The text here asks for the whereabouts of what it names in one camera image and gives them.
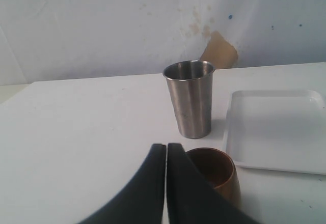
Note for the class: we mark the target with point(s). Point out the brown wooden bowl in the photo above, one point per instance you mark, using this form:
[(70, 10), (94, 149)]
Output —
[(219, 170)]

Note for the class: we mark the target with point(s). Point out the stainless steel cup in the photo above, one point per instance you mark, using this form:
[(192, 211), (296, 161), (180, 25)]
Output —
[(190, 87)]

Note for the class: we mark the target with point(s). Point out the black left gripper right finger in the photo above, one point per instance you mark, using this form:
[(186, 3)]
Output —
[(191, 199)]

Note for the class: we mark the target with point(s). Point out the white rectangular tray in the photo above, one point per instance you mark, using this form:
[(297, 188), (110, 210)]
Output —
[(278, 130)]

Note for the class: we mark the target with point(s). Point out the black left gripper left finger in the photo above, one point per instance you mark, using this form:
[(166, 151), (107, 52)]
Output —
[(142, 199)]

